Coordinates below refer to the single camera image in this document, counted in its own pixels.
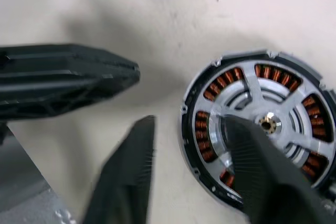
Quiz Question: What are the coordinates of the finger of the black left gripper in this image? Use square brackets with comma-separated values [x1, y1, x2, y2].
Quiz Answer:
[0, 75, 140, 120]
[0, 44, 141, 78]

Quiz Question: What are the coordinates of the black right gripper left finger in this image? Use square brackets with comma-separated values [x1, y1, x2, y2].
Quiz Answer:
[83, 114, 159, 224]

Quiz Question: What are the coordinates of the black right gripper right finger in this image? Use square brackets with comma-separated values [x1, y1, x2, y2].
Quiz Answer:
[220, 115, 336, 224]

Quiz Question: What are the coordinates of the motor housing with copper windings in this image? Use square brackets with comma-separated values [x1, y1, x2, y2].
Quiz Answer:
[179, 48, 336, 212]

